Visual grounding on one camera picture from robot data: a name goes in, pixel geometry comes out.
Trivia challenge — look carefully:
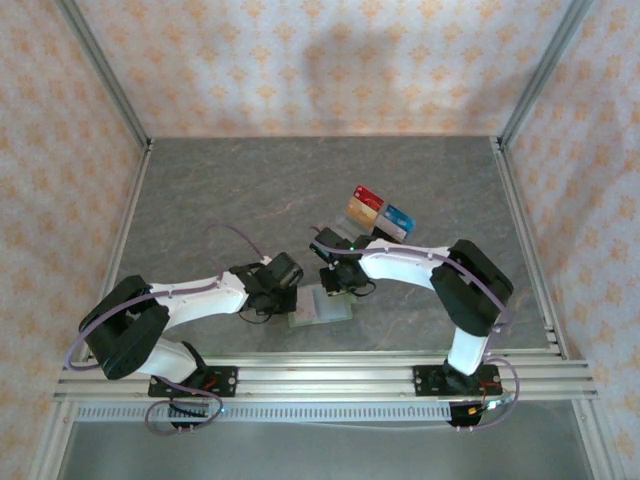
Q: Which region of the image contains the mint green card holder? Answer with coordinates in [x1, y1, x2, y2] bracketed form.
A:
[288, 283, 354, 330]

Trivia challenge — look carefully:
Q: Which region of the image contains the white VIP card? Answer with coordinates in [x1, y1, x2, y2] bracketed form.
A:
[374, 213, 407, 242]

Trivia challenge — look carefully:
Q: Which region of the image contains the gold credit card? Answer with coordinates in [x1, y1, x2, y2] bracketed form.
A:
[344, 195, 384, 229]

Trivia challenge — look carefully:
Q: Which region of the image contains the blue credit card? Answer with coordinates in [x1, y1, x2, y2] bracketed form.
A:
[384, 203, 418, 239]

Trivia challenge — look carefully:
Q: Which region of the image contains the red credit card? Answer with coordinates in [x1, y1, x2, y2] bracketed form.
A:
[351, 184, 386, 211]

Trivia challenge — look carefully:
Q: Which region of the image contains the clear acrylic card stand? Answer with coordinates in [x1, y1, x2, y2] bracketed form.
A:
[332, 209, 401, 246]

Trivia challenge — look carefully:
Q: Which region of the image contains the grey metal sheet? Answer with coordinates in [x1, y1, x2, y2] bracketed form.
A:
[59, 422, 601, 480]

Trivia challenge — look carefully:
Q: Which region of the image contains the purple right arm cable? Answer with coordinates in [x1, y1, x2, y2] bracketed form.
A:
[308, 225, 516, 335]

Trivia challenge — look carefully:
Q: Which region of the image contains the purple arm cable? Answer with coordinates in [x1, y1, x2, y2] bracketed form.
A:
[308, 225, 516, 335]
[63, 223, 269, 372]

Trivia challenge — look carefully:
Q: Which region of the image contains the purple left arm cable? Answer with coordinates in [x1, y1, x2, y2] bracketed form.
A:
[63, 223, 269, 372]

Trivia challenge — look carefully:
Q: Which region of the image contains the aluminium mounting rail beam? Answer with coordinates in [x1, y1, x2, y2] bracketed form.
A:
[52, 351, 600, 403]

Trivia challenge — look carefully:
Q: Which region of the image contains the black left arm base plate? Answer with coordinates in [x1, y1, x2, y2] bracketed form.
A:
[148, 366, 239, 399]

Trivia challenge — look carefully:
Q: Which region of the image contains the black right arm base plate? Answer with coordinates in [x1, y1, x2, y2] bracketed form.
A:
[413, 364, 501, 399]

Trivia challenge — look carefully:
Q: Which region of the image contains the slotted grey cable duct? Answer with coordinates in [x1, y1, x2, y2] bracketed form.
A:
[74, 402, 454, 425]

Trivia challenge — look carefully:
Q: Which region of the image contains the aluminium table side rail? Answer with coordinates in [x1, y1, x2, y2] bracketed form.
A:
[27, 139, 154, 480]
[491, 135, 629, 480]

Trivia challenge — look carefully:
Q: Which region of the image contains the black cable bracket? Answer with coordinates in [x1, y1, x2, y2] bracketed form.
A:
[167, 399, 211, 431]
[447, 399, 486, 431]

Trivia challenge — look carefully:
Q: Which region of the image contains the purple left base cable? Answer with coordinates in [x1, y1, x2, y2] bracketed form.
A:
[144, 379, 224, 435]

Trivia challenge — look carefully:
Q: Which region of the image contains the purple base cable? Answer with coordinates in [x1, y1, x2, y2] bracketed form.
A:
[144, 379, 224, 435]
[452, 357, 522, 432]

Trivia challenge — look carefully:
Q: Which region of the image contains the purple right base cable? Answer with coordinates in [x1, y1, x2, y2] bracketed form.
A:
[452, 357, 522, 432]

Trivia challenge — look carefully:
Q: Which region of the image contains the aluminium corner post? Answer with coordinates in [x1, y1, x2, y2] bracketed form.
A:
[53, 0, 153, 151]
[498, 0, 597, 149]

